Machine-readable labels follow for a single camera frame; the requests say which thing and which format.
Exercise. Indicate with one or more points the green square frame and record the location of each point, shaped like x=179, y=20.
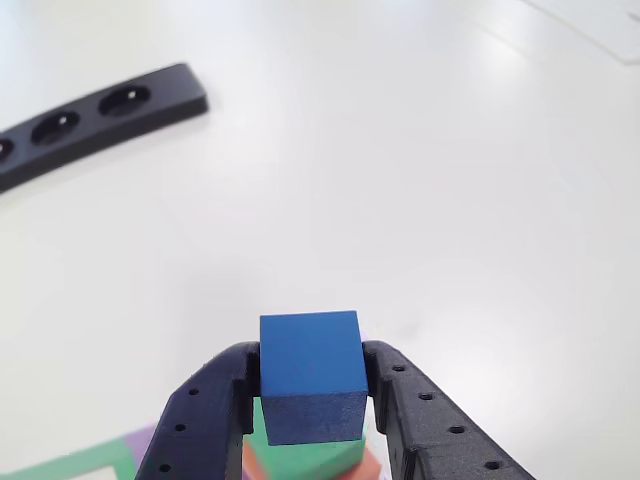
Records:
x=100, y=450

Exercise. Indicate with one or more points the green cube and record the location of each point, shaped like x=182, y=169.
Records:
x=310, y=457

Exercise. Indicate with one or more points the orange cube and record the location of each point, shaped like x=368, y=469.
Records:
x=252, y=462

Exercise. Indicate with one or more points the small blue cube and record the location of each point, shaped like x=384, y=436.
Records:
x=310, y=355

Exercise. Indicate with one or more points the black power strip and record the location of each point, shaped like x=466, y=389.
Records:
x=90, y=132

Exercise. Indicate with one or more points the purple square frame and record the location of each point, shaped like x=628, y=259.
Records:
x=140, y=442

